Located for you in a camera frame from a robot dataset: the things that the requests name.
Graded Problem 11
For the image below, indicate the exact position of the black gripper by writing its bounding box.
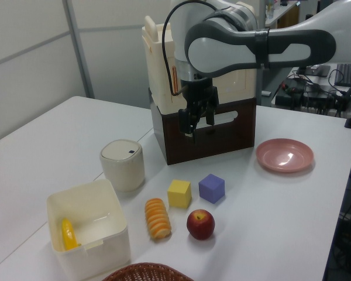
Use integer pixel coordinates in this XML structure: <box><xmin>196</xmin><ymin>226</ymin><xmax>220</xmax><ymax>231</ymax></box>
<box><xmin>178</xmin><ymin>76</ymin><xmax>221</xmax><ymax>144</ymax></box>

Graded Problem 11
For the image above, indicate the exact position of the long striped bread roll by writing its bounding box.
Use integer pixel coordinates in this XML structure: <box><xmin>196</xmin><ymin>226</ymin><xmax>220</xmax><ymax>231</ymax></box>
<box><xmin>144</xmin><ymin>198</ymin><xmax>173</xmax><ymax>241</ymax></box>

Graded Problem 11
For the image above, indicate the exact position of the brown wicker basket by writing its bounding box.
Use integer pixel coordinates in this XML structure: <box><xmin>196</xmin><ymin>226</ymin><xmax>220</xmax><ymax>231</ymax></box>
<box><xmin>101</xmin><ymin>262</ymin><xmax>195</xmax><ymax>281</ymax></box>

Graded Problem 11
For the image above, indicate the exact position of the dark brown box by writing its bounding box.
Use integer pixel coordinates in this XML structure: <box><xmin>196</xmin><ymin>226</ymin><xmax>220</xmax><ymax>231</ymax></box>
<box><xmin>148</xmin><ymin>87</ymin><xmax>257</xmax><ymax>166</ymax></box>

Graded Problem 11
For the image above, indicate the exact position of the cream toy microwave oven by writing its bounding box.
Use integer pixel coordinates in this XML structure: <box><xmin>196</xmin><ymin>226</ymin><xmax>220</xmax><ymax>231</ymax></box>
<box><xmin>142</xmin><ymin>1</ymin><xmax>257</xmax><ymax>115</ymax></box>

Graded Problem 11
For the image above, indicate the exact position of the purple cube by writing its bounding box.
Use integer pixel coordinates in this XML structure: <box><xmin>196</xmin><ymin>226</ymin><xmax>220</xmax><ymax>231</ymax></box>
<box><xmin>198</xmin><ymin>173</ymin><xmax>226</xmax><ymax>205</ymax></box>

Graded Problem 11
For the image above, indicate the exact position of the yellow cube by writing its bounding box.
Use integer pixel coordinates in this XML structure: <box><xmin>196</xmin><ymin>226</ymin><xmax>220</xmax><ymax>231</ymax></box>
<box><xmin>167</xmin><ymin>179</ymin><xmax>192</xmax><ymax>208</ymax></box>

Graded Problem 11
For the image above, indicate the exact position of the cream lidded canister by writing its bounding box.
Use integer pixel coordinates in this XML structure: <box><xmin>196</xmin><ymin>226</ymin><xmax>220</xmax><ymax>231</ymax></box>
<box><xmin>99</xmin><ymin>139</ymin><xmax>146</xmax><ymax>193</ymax></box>

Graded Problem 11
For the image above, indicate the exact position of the pink plate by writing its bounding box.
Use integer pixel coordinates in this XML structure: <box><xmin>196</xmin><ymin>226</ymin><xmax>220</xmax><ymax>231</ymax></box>
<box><xmin>255</xmin><ymin>138</ymin><xmax>315</xmax><ymax>173</ymax></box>

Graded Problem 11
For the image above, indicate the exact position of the black electronics box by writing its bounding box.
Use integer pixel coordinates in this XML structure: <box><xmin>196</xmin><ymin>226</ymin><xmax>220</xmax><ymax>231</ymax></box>
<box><xmin>274</xmin><ymin>78</ymin><xmax>351</xmax><ymax>116</ymax></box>

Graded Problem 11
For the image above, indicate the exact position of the red apple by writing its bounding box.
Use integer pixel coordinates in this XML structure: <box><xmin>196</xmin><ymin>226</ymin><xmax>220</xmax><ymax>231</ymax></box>
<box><xmin>186</xmin><ymin>208</ymin><xmax>216</xmax><ymax>241</ymax></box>

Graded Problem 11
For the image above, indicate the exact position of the black monitor base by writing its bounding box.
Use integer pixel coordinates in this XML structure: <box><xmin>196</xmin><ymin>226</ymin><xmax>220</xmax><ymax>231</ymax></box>
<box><xmin>296</xmin><ymin>64</ymin><xmax>331</xmax><ymax>78</ymax></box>

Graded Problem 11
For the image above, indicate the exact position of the cream plastic open box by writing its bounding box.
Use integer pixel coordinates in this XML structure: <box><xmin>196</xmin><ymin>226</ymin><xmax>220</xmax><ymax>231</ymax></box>
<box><xmin>46</xmin><ymin>179</ymin><xmax>132</xmax><ymax>281</ymax></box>

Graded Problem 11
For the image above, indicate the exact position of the black keyboard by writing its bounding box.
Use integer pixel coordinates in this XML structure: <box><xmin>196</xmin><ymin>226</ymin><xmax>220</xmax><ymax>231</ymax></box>
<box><xmin>334</xmin><ymin>63</ymin><xmax>351</xmax><ymax>87</ymax></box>

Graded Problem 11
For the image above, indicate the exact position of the yellow banana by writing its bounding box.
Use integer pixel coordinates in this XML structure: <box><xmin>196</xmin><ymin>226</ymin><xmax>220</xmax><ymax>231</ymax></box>
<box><xmin>61</xmin><ymin>218</ymin><xmax>82</xmax><ymax>251</ymax></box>

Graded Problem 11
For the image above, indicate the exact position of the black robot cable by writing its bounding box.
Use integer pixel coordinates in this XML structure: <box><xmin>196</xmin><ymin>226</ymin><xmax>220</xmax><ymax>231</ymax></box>
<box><xmin>161</xmin><ymin>0</ymin><xmax>207</xmax><ymax>97</ymax></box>

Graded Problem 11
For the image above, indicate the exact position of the black strap on arm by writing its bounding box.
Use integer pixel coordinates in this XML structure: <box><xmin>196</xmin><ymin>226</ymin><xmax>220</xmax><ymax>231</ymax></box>
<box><xmin>253</xmin><ymin>28</ymin><xmax>270</xmax><ymax>70</ymax></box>

